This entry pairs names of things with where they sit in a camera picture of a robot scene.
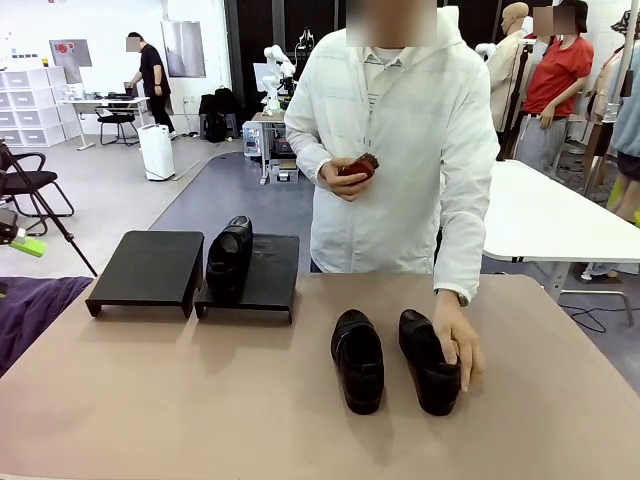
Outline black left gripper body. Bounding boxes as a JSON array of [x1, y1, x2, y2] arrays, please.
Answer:
[[0, 207, 26, 246]]

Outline black leather dress shoe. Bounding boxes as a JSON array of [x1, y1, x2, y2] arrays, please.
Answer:
[[329, 308, 386, 416], [205, 215, 255, 301], [398, 308, 462, 417]]

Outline red wooden shoe brush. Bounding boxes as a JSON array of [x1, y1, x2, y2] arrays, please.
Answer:
[[337, 152, 381, 185]]

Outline person's right forearm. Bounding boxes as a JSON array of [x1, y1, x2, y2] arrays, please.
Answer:
[[285, 119, 346, 189]]

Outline person's left forearm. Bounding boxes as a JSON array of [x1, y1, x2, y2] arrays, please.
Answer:
[[430, 184, 501, 304]]

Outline black shoe stand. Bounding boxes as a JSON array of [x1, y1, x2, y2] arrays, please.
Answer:
[[84, 230, 206, 320], [193, 232, 301, 326]]

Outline person's right hand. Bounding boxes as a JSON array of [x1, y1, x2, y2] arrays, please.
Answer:
[[318, 157, 374, 204]]

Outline person's left hand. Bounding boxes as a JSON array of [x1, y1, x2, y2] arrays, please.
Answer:
[[432, 294, 486, 394]]

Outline black office chair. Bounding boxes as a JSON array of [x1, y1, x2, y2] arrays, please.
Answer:
[[0, 152, 76, 237]]

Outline purple cloth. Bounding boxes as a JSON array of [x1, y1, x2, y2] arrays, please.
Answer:
[[0, 275, 95, 379]]

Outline white drawer cabinet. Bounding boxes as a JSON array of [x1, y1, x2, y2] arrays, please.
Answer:
[[0, 66, 69, 148]]

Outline white desk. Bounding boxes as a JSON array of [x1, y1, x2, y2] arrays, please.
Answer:
[[56, 94, 151, 152]]

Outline small black desk chair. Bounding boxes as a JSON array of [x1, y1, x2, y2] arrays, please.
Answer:
[[95, 107, 141, 148]]

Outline white air purifier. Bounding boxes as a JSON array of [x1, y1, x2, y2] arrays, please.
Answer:
[[136, 123, 177, 182]]

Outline red and grey poster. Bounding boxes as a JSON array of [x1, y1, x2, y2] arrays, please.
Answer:
[[48, 38, 94, 69]]

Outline man in black clothes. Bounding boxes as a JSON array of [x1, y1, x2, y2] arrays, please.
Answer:
[[123, 32, 177, 141]]

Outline dark grey floor mat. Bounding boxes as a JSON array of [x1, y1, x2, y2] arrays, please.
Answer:
[[148, 151, 317, 275]]

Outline black bags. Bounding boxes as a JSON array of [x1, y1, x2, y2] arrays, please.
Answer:
[[198, 85, 242, 145]]

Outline equipment cart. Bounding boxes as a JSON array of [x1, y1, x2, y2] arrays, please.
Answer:
[[242, 112, 301, 186]]

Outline person in white jacket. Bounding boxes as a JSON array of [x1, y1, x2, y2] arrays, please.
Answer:
[[283, 0, 501, 306]]

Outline beige mannequin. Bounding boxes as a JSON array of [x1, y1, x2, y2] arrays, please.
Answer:
[[485, 2, 532, 136]]

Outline large white table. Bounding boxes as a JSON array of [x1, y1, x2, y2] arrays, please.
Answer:
[[480, 159, 640, 326]]

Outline woman in red shirt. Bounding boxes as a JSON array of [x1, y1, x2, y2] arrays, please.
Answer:
[[514, 0, 596, 174]]

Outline grey wall poster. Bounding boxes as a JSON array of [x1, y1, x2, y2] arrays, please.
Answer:
[[160, 19, 207, 79]]

